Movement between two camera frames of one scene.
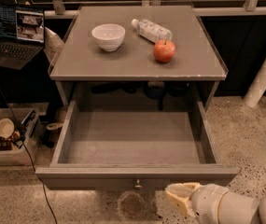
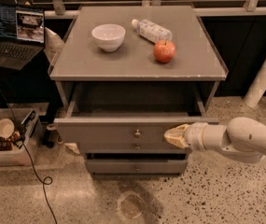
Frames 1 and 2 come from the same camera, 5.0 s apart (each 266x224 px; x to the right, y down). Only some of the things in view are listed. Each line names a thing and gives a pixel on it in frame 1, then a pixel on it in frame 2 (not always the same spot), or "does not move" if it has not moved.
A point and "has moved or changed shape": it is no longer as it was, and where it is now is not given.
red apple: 164,50 does not move
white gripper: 207,202 → 194,135
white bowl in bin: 4,128 does not move
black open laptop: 20,35 does not move
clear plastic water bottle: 151,31 does not move
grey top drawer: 133,150 has moved or changed shape
